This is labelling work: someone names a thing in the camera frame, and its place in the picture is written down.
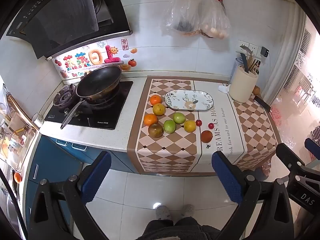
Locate cream utensil holder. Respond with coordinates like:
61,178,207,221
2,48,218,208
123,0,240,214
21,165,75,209
229,65,259,103

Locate checkered table mat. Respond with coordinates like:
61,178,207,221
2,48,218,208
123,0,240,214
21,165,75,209
127,76,282,174

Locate black range hood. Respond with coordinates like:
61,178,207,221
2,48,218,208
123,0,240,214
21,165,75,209
5,0,132,60

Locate black wok with steel handle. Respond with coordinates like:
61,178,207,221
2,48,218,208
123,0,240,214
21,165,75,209
60,66,122,130

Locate person's left slipper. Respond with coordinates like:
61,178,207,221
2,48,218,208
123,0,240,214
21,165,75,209
155,205,172,220

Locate colourful wall sticker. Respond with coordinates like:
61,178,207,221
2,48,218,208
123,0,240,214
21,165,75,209
54,41,139,79

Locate white wall socket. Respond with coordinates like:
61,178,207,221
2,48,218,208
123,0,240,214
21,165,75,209
236,40,260,55

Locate wooden chopsticks bundle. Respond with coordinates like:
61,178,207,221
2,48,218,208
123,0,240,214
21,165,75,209
246,51,259,74

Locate black smartphone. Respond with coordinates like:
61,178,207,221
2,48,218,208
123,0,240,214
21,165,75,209
252,85,272,112

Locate blue kitchen cabinet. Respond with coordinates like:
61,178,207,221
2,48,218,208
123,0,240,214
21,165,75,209
25,135,140,230

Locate cluttered storage shelf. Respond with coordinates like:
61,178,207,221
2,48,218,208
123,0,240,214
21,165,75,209
0,82,40,160

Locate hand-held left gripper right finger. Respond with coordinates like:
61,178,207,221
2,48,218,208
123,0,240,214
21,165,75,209
211,151,295,240

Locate reddish brown apple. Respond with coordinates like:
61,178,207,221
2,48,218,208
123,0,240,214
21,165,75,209
148,123,165,138

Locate yellow citrus fruit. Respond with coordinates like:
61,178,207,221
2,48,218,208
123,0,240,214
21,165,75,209
153,103,166,116
184,120,197,133

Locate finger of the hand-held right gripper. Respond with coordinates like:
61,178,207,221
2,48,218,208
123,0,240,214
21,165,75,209
304,137,320,161
276,143,306,178

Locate person's slipper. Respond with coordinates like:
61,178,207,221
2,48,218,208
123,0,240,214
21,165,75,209
180,204,195,218
155,205,172,220

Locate white mug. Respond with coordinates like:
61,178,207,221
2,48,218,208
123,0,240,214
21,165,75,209
32,113,45,128

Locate person's right slipper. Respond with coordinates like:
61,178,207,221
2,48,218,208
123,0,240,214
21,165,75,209
180,204,195,218

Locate black glass gas stove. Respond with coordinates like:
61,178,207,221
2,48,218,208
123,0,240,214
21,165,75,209
44,80,134,130

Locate floral ceramic plate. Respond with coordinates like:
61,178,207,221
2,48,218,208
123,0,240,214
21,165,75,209
164,89,215,112

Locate black kitchen utensil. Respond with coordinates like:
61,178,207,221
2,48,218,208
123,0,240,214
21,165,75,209
240,52,250,73

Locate person's dark pants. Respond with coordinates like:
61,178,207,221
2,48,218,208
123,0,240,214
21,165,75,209
144,216,208,240

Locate large orange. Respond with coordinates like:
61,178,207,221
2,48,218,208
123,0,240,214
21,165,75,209
144,113,159,127

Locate dark orange fruit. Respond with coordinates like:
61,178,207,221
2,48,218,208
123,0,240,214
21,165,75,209
201,130,213,143

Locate window with metal grille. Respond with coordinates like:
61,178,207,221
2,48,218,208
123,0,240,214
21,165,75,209
270,15,320,160

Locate clear plastic bag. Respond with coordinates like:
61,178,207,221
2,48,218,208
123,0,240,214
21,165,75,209
161,0,200,37
199,0,232,40

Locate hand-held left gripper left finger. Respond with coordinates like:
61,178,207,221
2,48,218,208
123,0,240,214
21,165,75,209
28,151,112,240

